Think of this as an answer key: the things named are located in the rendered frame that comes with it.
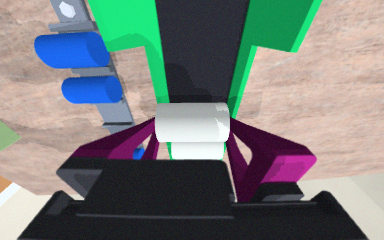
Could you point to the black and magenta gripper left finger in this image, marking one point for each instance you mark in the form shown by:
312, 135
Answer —
123, 143

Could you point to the blue cylinder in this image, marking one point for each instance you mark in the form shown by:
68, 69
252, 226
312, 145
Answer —
72, 50
138, 152
99, 89

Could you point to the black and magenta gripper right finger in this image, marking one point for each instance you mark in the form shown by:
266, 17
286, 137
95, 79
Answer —
274, 159

